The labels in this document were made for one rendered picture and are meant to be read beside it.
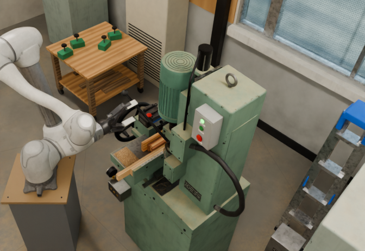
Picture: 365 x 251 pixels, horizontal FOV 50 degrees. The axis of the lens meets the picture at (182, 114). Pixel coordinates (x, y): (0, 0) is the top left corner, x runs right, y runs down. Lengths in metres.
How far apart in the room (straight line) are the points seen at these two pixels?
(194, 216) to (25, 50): 1.16
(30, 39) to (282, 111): 2.14
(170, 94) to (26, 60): 0.75
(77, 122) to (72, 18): 2.46
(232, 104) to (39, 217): 1.42
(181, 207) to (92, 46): 1.91
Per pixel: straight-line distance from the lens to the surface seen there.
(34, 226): 2.56
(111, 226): 2.89
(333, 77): 2.99
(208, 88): 1.54
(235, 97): 1.52
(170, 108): 1.82
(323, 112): 3.19
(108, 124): 1.91
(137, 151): 2.10
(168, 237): 2.26
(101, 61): 3.32
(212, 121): 1.46
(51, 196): 2.32
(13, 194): 2.38
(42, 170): 2.24
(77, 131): 1.66
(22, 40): 2.04
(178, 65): 1.72
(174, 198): 2.05
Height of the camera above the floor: 2.50
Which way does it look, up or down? 44 degrees down
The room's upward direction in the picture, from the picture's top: 7 degrees clockwise
